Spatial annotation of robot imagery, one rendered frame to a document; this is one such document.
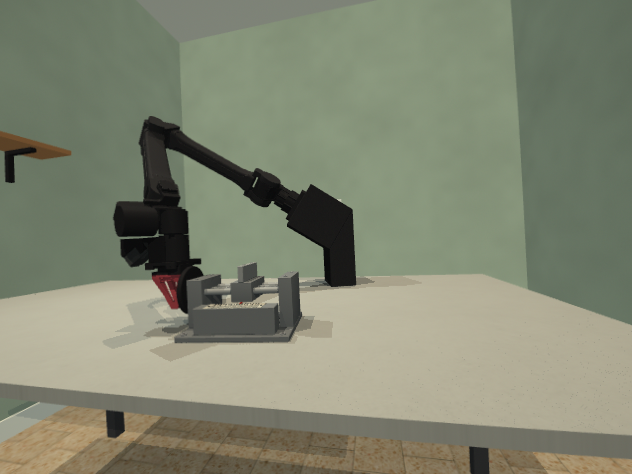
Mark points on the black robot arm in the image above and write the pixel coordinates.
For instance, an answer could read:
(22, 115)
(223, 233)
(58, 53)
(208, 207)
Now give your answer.
(142, 220)

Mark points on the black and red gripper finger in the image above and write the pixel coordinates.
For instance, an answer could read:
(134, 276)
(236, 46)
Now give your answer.
(159, 280)
(172, 287)

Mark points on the grey bench vise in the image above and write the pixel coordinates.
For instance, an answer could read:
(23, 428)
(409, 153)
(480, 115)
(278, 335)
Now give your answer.
(210, 321)

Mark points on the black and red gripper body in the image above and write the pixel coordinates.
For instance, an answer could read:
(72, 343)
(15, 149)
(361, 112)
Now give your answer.
(177, 255)

